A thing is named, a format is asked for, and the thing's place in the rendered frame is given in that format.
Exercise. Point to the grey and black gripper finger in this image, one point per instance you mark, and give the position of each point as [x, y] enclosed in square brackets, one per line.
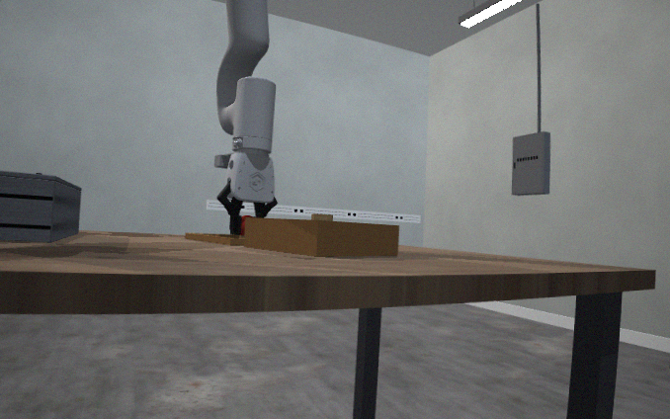
[264, 209]
[233, 209]

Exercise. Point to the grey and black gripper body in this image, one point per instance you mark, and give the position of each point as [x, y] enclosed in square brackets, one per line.
[253, 181]

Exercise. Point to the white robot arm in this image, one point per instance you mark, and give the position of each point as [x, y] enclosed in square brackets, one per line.
[248, 113]

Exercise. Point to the tan square board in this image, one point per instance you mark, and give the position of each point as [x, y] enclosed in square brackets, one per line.
[321, 236]

